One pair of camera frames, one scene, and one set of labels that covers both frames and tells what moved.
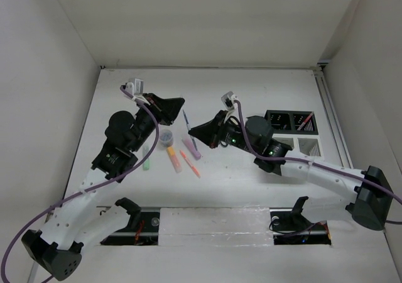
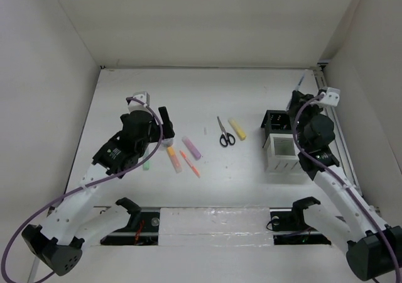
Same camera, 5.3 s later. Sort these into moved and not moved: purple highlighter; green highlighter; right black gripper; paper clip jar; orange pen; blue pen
Moved: right black gripper; blue pen
Not moved: orange pen; purple highlighter; paper clip jar; green highlighter
